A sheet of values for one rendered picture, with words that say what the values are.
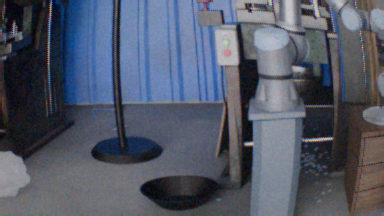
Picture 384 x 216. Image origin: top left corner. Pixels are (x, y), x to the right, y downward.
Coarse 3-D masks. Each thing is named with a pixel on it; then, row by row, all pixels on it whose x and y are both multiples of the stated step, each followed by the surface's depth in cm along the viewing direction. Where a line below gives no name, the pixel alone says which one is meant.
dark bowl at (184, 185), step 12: (156, 180) 224; (168, 180) 225; (180, 180) 226; (192, 180) 225; (204, 180) 222; (144, 192) 212; (156, 192) 219; (168, 192) 222; (180, 192) 223; (192, 192) 222; (204, 192) 218; (168, 204) 201; (180, 204) 200; (192, 204) 202
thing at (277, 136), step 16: (256, 112) 160; (272, 112) 158; (288, 112) 157; (304, 112) 156; (256, 128) 162; (272, 128) 160; (288, 128) 159; (256, 144) 163; (272, 144) 161; (288, 144) 160; (256, 160) 164; (272, 160) 162; (288, 160) 161; (256, 176) 165; (272, 176) 163; (288, 176) 162; (256, 192) 166; (272, 192) 164; (288, 192) 164; (256, 208) 167; (272, 208) 166; (288, 208) 165
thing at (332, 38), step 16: (320, 0) 248; (336, 48) 200; (336, 64) 202; (336, 80) 203; (336, 96) 205; (336, 112) 207; (336, 128) 208; (336, 144) 210; (336, 160) 211; (336, 176) 211
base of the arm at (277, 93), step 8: (264, 80) 161; (272, 80) 159; (280, 80) 158; (288, 80) 159; (264, 88) 161; (272, 88) 159; (280, 88) 159; (288, 88) 159; (296, 88) 163; (256, 96) 164; (264, 96) 162; (272, 96) 159; (280, 96) 158; (288, 96) 159; (296, 96) 161; (256, 104) 164; (264, 104) 160; (272, 104) 159; (280, 104) 158; (288, 104) 159; (296, 104) 161
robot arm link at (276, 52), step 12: (264, 36) 157; (276, 36) 156; (288, 36) 159; (264, 48) 157; (276, 48) 156; (288, 48) 158; (264, 60) 159; (276, 60) 157; (288, 60) 159; (264, 72) 160; (276, 72) 158; (288, 72) 159
